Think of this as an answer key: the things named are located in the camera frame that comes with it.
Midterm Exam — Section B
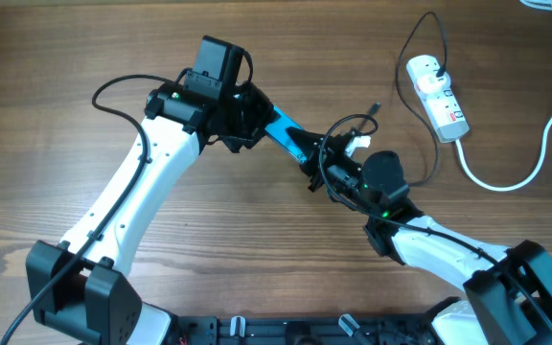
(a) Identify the blue screen smartphone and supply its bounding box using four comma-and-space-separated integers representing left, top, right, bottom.
265, 106, 307, 164

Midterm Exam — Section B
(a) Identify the black usb charging cable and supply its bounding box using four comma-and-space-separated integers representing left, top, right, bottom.
357, 11, 449, 188

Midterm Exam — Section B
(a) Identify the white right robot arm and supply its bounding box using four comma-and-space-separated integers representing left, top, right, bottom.
286, 127, 552, 344

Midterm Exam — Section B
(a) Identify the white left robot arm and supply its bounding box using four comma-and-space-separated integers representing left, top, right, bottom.
24, 36, 276, 344

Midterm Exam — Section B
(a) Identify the white power strip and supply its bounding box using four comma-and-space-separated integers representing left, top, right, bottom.
406, 55, 470, 143

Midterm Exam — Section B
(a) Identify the white usb wall charger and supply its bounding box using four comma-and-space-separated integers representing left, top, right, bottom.
414, 72, 451, 99

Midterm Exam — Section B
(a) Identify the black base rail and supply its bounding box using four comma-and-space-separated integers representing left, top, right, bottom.
163, 314, 443, 345

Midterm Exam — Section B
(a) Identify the white power strip cord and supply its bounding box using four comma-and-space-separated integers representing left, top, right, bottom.
453, 0, 552, 194

